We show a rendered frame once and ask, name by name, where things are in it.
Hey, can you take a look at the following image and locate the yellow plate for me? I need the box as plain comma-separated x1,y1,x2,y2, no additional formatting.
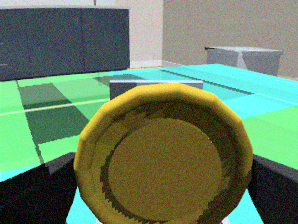
73,81,254,224

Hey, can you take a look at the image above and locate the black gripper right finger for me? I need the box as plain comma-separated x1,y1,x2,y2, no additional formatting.
247,153,298,224

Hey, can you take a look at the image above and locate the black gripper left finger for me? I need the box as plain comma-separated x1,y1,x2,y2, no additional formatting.
0,151,77,224

